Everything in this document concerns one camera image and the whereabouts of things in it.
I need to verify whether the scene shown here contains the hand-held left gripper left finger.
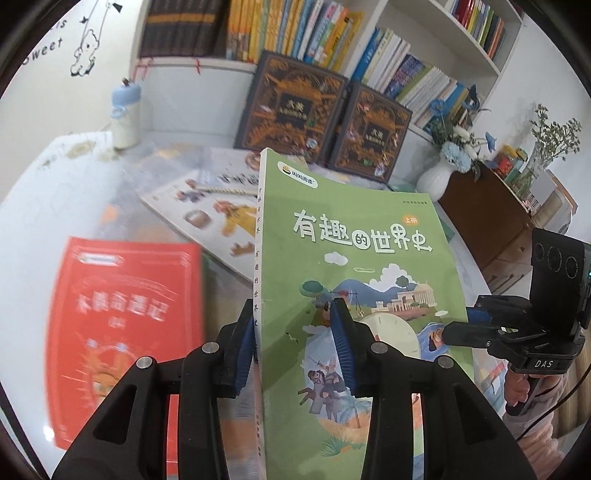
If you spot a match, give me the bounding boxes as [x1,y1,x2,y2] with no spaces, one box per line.
[52,302,254,480]

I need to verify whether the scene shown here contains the white bottle with blue lid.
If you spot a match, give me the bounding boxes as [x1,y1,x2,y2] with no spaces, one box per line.
[111,78,141,149]

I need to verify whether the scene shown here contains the set of dark hardcover volumes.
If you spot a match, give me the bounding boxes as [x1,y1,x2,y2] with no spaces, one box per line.
[139,0,232,58]

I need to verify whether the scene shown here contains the colourful small box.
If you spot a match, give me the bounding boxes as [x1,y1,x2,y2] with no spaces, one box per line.
[492,145,527,183]

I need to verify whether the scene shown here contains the row of yellow spines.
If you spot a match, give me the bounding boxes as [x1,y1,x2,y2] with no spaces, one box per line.
[226,0,365,75]

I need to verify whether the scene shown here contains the white appliance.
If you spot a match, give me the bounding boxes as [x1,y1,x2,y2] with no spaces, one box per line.
[526,168,578,232]

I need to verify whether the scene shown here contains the white ribbed vase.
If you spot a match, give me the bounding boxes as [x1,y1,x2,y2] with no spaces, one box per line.
[416,154,458,204]

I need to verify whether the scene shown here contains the yellow robed figure book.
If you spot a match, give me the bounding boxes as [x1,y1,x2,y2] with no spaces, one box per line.
[139,168,259,268]

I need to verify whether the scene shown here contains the row of white blue spines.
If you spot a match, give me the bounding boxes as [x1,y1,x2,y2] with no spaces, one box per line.
[351,28,485,134]

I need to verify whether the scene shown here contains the white calligraphy title book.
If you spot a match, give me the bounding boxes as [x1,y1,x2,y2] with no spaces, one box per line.
[194,150,264,197]

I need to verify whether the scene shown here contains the green illustrated book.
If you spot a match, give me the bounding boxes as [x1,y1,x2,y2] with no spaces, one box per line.
[253,148,476,480]

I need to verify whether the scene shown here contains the glass vase with dried sprigs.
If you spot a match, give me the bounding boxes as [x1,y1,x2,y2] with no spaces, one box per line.
[522,104,583,204]

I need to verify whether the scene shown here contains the row of red green spines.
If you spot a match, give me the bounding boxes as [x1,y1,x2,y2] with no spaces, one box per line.
[450,0,506,63]

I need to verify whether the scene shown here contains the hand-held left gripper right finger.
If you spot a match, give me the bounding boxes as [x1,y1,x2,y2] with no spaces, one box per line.
[329,298,539,480]

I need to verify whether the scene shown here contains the person's right hand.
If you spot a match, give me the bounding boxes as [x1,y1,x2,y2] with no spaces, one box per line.
[503,364,527,407]

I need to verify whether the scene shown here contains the bear wall sticker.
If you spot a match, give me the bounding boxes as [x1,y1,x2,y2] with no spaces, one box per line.
[69,0,124,79]

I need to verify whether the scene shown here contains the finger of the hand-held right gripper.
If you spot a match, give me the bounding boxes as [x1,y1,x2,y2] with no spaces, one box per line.
[441,322,514,357]
[466,294,533,326]

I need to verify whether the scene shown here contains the black lettering wall sticker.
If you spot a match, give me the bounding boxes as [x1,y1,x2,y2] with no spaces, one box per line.
[18,9,65,70]

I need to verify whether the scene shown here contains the white bookshelf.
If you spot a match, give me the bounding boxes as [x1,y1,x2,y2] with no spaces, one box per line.
[136,0,527,144]

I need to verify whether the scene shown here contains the person's right forearm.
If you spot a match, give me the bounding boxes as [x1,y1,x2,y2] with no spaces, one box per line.
[503,369,591,462]

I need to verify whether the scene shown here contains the red cover book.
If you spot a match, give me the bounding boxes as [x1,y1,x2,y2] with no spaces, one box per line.
[48,235,206,464]

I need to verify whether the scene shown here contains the blue and white flowers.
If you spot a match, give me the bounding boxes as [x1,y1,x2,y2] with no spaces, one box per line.
[429,85,497,178]

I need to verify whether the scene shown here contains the brown wooden cabinet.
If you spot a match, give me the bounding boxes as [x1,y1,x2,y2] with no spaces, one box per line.
[436,168,539,291]

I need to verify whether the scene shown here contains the dark ornate encyclopedia book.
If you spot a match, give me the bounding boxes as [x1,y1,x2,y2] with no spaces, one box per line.
[233,51,349,164]
[325,82,413,183]

